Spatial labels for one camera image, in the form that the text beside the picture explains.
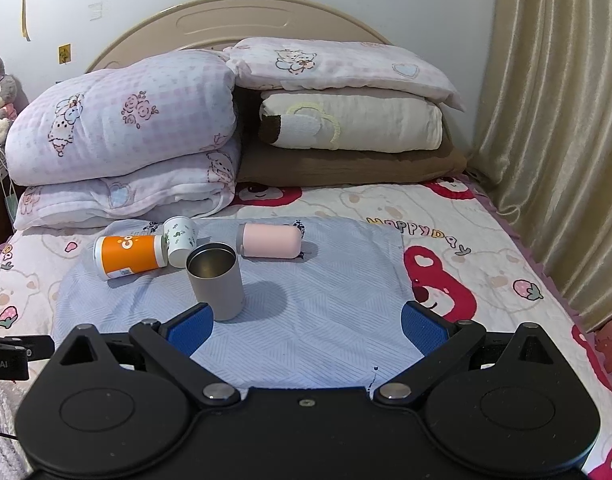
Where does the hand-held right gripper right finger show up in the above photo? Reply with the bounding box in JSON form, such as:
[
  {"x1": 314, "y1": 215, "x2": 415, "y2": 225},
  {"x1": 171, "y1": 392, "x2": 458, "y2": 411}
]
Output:
[{"x1": 373, "y1": 301, "x2": 559, "y2": 407}]

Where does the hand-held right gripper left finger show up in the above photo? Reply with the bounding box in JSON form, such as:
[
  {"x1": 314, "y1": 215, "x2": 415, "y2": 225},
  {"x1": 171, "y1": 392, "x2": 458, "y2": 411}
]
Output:
[{"x1": 50, "y1": 304, "x2": 241, "y2": 408}]

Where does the white leaf-print cup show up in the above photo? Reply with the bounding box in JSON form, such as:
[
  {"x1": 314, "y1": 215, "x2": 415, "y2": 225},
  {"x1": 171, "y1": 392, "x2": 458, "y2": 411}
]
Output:
[{"x1": 164, "y1": 216, "x2": 199, "y2": 268}]

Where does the orange cup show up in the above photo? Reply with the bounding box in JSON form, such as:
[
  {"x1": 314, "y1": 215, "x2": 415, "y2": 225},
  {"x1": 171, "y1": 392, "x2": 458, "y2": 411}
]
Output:
[{"x1": 93, "y1": 234, "x2": 169, "y2": 281}]

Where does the pink cup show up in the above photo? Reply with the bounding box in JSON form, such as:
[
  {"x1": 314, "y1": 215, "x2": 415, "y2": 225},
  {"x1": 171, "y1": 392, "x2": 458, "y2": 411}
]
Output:
[{"x1": 236, "y1": 223, "x2": 307, "y2": 259}]

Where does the grey metal cup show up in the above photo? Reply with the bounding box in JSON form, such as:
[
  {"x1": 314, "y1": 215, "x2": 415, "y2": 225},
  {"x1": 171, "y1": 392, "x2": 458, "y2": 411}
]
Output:
[{"x1": 186, "y1": 242, "x2": 245, "y2": 322}]

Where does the grey fuzzy blanket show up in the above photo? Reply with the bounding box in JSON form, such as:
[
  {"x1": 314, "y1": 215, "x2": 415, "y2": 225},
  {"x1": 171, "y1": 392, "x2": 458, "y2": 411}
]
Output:
[{"x1": 0, "y1": 379, "x2": 39, "y2": 480}]

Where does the light blue cloth mat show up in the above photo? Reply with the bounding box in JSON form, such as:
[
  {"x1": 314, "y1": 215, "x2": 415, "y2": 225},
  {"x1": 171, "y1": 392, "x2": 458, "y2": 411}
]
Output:
[{"x1": 52, "y1": 216, "x2": 415, "y2": 392}]

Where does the pink checked folded quilt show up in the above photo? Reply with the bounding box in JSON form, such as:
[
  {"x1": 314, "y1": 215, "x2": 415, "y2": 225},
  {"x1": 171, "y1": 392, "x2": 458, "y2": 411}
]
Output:
[
  {"x1": 13, "y1": 137, "x2": 241, "y2": 231},
  {"x1": 6, "y1": 50, "x2": 239, "y2": 186}
]

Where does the green face mask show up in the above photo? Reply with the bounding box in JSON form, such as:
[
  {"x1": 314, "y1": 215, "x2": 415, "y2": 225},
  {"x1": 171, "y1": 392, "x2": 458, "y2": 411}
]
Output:
[{"x1": 0, "y1": 180, "x2": 19, "y2": 222}]

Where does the brown pillow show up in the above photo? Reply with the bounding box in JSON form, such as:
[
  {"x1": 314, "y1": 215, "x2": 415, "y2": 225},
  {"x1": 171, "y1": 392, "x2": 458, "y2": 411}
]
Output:
[{"x1": 236, "y1": 125, "x2": 470, "y2": 187}]

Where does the cream folded blanket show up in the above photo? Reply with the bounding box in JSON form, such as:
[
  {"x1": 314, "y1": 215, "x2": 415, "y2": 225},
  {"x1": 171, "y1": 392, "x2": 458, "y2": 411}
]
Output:
[{"x1": 258, "y1": 91, "x2": 445, "y2": 152}]

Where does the beige curtain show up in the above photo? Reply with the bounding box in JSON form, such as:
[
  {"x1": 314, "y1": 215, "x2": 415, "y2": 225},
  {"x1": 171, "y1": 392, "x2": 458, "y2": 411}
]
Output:
[{"x1": 472, "y1": 0, "x2": 612, "y2": 334}]

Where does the pink bear-print pillow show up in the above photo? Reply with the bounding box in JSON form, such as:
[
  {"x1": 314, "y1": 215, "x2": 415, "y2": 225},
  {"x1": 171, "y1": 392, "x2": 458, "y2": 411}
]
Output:
[{"x1": 223, "y1": 37, "x2": 467, "y2": 112}]

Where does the beige headboard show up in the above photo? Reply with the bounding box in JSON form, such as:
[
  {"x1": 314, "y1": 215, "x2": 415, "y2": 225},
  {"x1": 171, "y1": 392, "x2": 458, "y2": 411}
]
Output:
[{"x1": 83, "y1": 0, "x2": 394, "y2": 76}]

